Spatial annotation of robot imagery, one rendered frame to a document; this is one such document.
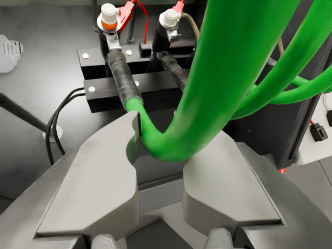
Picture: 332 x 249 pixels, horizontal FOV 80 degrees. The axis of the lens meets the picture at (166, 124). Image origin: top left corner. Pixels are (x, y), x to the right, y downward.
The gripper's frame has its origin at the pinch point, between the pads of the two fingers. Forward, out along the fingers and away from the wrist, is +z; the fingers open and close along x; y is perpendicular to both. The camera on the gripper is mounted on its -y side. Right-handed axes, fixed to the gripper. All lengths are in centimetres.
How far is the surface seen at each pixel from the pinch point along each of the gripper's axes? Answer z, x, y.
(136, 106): 3.2, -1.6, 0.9
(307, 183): 96, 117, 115
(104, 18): 15.4, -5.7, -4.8
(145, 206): 12.2, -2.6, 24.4
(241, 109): 2.5, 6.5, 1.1
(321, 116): 27.8, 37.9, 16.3
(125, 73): 8.1, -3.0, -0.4
